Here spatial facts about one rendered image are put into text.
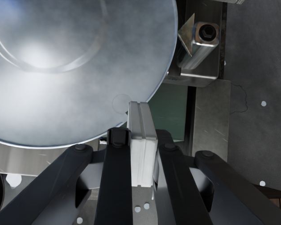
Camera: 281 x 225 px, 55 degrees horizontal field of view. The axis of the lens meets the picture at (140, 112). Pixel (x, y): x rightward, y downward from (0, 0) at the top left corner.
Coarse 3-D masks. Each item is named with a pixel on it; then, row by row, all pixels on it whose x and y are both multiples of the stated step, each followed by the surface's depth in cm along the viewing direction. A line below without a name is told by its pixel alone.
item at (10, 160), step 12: (0, 144) 28; (96, 144) 29; (0, 156) 28; (12, 156) 28; (24, 156) 28; (36, 156) 28; (48, 156) 28; (0, 168) 28; (12, 168) 28; (24, 168) 28; (36, 168) 28
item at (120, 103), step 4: (116, 96) 30; (120, 96) 30; (124, 96) 30; (128, 96) 30; (116, 100) 30; (120, 100) 30; (124, 100) 30; (128, 100) 30; (112, 104) 30; (116, 104) 30; (120, 104) 30; (124, 104) 30; (116, 108) 29; (120, 108) 29; (124, 108) 30; (120, 112) 29; (124, 112) 29
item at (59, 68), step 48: (0, 0) 29; (48, 0) 30; (96, 0) 30; (144, 0) 31; (0, 48) 29; (48, 48) 29; (96, 48) 30; (144, 48) 31; (0, 96) 29; (48, 96) 29; (96, 96) 29; (144, 96) 30; (48, 144) 28
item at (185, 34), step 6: (192, 18) 31; (186, 24) 31; (192, 24) 31; (180, 30) 31; (186, 30) 31; (192, 30) 31; (180, 36) 31; (186, 36) 31; (186, 42) 31; (186, 48) 30
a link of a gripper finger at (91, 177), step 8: (96, 152) 14; (104, 152) 14; (96, 160) 13; (88, 168) 13; (96, 168) 13; (80, 176) 13; (88, 176) 13; (96, 176) 13; (80, 184) 13; (88, 184) 13; (96, 184) 13
